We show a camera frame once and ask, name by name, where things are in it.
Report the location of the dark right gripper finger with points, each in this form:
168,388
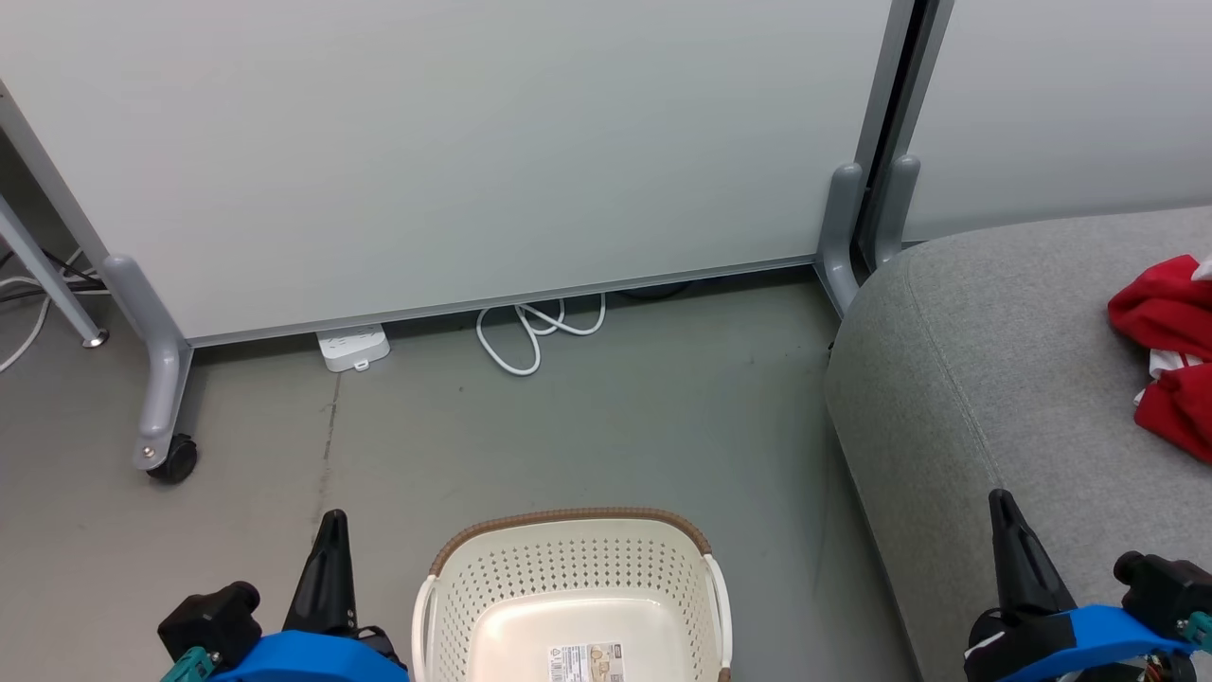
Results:
1023,578

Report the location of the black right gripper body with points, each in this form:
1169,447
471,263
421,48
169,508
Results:
994,654

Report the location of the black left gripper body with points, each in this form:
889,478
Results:
383,639

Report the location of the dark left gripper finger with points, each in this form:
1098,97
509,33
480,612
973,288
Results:
327,587

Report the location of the red and white garment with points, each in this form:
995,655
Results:
1169,313

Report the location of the cream perforated laundry basket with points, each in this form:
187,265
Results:
568,587

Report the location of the printed basket label sticker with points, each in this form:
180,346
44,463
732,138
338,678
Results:
585,663

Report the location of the black caster wheel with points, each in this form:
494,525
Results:
175,459

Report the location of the grey fabric sofa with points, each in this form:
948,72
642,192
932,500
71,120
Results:
1004,379

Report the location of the white power strip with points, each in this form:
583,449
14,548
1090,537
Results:
353,347

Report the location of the grey metal table leg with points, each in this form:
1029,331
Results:
47,275

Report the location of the wide white partition panel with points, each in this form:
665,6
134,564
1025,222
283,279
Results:
454,142

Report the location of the narrow white partition panel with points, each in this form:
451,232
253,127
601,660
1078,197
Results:
1070,95

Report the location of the left wrist camera blue mount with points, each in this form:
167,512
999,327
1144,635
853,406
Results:
213,620

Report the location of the wrist camera blue mount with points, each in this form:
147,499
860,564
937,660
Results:
213,620
1160,592

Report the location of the right wrist camera blue mount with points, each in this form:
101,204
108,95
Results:
1160,592

